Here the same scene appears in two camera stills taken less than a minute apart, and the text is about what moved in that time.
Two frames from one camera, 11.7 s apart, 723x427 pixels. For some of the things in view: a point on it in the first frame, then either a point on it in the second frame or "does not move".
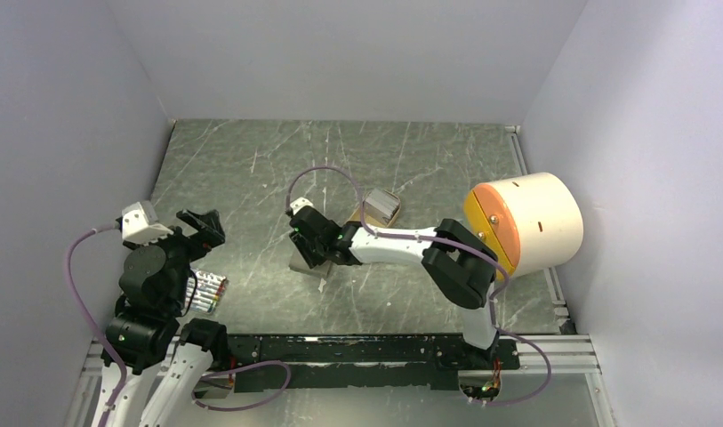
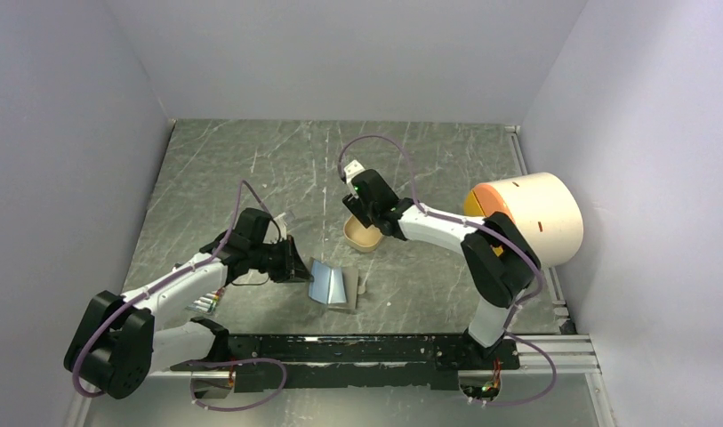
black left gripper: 206,224 → 293,267
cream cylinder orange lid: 534,221 does not move
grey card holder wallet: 297,262 → 350,282
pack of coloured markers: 208,290 does not move
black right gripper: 312,260 → 356,205
